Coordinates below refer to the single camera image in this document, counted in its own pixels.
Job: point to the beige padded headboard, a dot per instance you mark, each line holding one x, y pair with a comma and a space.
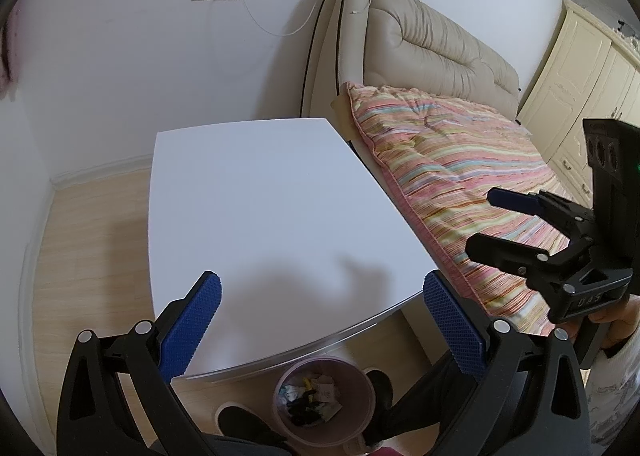
425, 45

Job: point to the person's right hand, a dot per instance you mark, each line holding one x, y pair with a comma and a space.
625, 321

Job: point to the cream wardrobe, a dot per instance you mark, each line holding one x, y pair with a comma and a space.
575, 100

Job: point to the striped pink quilt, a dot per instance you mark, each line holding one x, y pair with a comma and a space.
450, 160

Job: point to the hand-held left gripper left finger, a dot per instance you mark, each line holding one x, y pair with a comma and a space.
192, 321

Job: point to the person's left leg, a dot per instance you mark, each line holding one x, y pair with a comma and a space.
235, 446

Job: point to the tan mattress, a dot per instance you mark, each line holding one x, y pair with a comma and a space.
345, 115

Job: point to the white bedside table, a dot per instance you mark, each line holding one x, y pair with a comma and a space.
260, 196

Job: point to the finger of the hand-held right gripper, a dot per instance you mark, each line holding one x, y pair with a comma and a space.
500, 251
515, 198

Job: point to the pink curtain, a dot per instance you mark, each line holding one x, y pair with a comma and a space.
7, 55

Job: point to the black slip-on shoe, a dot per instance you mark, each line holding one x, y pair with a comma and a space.
382, 391
245, 421

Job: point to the pink waste bin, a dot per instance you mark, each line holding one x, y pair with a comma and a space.
360, 386

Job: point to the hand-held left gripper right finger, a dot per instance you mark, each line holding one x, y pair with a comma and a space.
455, 326

